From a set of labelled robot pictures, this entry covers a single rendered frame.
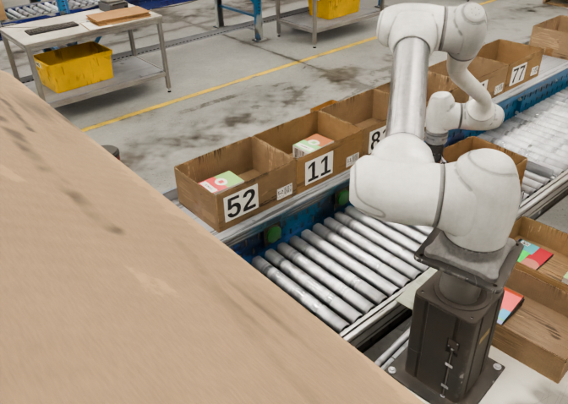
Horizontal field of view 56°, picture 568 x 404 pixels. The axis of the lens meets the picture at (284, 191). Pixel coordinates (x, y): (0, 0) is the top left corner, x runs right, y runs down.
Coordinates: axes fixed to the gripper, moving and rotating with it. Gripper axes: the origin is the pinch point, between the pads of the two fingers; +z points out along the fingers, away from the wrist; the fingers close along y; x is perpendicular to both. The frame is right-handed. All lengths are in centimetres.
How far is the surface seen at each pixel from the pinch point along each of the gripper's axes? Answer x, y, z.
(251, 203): -75, -29, -9
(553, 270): -3, 59, 9
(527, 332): -38, 68, 9
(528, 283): -23, 59, 4
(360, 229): -34.9, -7.4, 11.2
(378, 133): -2.0, -28.8, -14.3
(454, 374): -78, 66, -1
